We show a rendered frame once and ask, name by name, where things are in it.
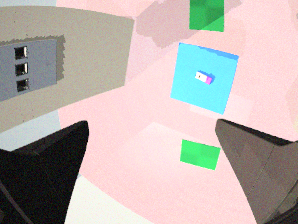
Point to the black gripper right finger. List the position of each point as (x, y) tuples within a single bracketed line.
[(266, 166)]

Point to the beige panel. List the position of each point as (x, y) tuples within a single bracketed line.
[(54, 56)]

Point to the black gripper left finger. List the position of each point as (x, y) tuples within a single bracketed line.
[(39, 178)]

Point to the blue flat square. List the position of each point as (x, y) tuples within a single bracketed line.
[(217, 64)]

